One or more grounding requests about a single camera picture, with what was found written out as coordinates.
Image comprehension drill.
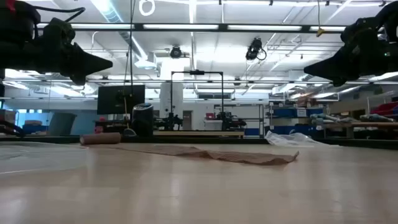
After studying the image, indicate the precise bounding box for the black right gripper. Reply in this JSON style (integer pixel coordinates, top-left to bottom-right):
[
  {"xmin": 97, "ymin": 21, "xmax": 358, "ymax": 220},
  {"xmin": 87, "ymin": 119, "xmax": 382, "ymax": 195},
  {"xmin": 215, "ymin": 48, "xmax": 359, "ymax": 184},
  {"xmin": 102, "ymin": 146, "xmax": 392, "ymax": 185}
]
[{"xmin": 303, "ymin": 17, "xmax": 398, "ymax": 87}]

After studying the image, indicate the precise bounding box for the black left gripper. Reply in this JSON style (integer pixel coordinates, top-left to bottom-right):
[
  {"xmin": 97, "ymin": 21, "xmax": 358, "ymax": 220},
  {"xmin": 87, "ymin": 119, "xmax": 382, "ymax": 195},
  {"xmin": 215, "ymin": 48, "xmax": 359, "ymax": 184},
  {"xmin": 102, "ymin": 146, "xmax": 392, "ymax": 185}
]
[{"xmin": 0, "ymin": 17, "xmax": 113, "ymax": 86}]

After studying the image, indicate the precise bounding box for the tan elastic bandage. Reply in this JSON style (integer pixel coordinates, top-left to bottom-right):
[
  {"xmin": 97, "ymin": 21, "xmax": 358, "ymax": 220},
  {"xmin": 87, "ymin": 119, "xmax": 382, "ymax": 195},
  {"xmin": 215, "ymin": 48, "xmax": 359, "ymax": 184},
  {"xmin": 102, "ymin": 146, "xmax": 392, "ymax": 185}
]
[{"xmin": 80, "ymin": 132, "xmax": 300, "ymax": 166}]

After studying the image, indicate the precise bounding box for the clear plastic zip bag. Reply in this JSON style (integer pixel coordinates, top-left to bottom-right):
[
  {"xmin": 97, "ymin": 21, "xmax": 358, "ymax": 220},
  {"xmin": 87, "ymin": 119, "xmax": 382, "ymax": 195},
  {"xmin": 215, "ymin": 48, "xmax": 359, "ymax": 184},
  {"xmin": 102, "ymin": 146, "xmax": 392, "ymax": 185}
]
[{"xmin": 265, "ymin": 130, "xmax": 327, "ymax": 147}]

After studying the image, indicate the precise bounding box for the black monitor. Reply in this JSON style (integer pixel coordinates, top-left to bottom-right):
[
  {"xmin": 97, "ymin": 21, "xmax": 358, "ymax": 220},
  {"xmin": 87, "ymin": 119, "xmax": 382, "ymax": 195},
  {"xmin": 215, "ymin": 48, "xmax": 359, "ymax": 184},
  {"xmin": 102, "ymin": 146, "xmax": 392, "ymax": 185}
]
[{"xmin": 96, "ymin": 84, "xmax": 146, "ymax": 115}]

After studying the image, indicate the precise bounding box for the cardboard box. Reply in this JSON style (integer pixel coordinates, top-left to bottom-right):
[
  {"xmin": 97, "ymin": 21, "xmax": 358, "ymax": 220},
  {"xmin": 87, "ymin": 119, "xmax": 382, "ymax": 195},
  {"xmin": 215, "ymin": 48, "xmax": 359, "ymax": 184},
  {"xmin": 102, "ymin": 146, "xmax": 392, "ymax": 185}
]
[{"xmin": 295, "ymin": 95, "xmax": 318, "ymax": 108}]

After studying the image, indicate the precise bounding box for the blue storage bin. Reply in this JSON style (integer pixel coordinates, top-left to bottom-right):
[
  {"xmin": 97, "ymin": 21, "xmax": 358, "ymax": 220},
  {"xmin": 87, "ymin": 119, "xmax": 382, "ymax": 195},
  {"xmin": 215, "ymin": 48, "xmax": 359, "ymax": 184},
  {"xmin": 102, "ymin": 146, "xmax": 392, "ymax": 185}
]
[
  {"xmin": 306, "ymin": 107, "xmax": 324, "ymax": 118},
  {"xmin": 273, "ymin": 107, "xmax": 298, "ymax": 118},
  {"xmin": 266, "ymin": 124, "xmax": 315, "ymax": 136}
]

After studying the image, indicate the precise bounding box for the grey fabric bundle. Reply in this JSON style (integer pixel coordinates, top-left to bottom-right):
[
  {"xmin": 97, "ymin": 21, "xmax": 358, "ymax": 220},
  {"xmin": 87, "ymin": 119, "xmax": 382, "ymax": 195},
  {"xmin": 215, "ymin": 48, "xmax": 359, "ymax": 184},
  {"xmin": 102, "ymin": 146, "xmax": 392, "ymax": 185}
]
[
  {"xmin": 359, "ymin": 113, "xmax": 395, "ymax": 123},
  {"xmin": 310, "ymin": 113, "xmax": 358, "ymax": 124}
]

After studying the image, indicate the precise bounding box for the red bin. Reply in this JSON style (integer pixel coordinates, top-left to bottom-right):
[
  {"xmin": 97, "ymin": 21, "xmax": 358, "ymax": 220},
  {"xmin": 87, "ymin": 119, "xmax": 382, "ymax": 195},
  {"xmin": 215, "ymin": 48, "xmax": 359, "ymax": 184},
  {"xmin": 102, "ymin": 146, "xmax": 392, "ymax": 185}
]
[{"xmin": 369, "ymin": 101, "xmax": 398, "ymax": 116}]

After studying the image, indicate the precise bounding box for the grey bin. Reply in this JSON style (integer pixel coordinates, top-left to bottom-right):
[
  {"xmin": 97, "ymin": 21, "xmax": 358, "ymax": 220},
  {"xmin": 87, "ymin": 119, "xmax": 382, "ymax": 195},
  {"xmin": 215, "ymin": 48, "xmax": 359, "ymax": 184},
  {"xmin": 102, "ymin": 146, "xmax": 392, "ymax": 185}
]
[{"xmin": 48, "ymin": 112, "xmax": 78, "ymax": 136}]

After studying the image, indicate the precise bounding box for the wooden workbench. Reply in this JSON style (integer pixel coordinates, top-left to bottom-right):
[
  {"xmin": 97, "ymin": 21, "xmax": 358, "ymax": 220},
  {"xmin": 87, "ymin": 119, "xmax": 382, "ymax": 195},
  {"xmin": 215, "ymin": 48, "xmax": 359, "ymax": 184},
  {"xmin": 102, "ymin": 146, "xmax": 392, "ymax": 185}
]
[{"xmin": 323, "ymin": 121, "xmax": 398, "ymax": 138}]

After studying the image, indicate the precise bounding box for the blue crate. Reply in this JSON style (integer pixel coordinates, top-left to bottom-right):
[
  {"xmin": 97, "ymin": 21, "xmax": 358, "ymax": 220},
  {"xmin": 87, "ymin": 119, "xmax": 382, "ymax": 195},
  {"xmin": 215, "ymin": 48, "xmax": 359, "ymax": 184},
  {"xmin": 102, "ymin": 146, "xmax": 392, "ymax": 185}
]
[{"xmin": 22, "ymin": 123, "xmax": 48, "ymax": 135}]

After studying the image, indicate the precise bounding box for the white building column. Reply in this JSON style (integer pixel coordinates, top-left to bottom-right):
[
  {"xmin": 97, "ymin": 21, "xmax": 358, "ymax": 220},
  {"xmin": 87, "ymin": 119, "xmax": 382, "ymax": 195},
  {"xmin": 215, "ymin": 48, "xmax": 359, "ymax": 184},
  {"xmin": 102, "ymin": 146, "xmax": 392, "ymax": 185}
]
[{"xmin": 160, "ymin": 60, "xmax": 184, "ymax": 119}]

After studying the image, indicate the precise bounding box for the white storage box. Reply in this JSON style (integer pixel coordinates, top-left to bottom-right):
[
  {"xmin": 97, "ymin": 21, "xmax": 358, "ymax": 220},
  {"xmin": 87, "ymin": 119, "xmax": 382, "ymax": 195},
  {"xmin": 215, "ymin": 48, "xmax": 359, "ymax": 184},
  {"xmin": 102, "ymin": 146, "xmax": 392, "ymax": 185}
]
[{"xmin": 204, "ymin": 119, "xmax": 223, "ymax": 131}]

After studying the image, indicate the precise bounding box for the yellow hanging cord tag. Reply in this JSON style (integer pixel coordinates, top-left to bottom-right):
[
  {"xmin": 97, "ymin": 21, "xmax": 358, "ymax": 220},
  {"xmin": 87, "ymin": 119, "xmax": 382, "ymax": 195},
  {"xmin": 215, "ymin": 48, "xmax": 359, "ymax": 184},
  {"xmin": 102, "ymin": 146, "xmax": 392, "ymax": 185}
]
[{"xmin": 316, "ymin": 0, "xmax": 326, "ymax": 37}]

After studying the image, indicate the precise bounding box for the black hanging cable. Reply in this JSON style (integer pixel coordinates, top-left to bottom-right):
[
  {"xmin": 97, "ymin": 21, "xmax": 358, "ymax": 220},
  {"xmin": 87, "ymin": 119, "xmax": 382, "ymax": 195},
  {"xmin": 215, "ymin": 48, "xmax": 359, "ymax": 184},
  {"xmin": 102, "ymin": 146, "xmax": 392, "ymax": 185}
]
[{"xmin": 129, "ymin": 0, "xmax": 135, "ymax": 94}]

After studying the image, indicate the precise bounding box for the silver air duct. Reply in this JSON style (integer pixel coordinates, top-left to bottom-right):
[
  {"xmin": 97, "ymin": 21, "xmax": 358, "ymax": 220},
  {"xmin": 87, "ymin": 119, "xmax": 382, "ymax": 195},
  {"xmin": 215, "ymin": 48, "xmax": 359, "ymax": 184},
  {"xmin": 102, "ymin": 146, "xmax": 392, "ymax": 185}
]
[{"xmin": 91, "ymin": 0, "xmax": 149, "ymax": 60}]

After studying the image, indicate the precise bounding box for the white cable loop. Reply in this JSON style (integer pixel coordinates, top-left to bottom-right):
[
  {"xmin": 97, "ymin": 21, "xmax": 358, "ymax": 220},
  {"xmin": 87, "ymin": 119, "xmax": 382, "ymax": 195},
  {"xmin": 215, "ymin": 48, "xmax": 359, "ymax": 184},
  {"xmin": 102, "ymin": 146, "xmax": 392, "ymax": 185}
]
[{"xmin": 138, "ymin": 0, "xmax": 156, "ymax": 17}]

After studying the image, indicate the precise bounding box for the black ceiling camera with cable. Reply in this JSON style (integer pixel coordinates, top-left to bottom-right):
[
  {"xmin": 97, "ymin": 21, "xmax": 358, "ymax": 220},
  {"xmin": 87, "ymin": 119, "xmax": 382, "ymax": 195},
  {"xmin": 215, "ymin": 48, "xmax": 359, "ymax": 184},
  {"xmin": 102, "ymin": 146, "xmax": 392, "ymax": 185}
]
[{"xmin": 244, "ymin": 36, "xmax": 267, "ymax": 62}]

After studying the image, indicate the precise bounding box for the black background station frame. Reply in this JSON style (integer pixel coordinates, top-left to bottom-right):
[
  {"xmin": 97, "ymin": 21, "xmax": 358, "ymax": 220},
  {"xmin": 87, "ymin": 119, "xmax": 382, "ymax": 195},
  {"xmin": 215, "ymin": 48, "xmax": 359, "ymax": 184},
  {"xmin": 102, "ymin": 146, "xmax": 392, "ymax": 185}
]
[{"xmin": 170, "ymin": 70, "xmax": 224, "ymax": 131}]

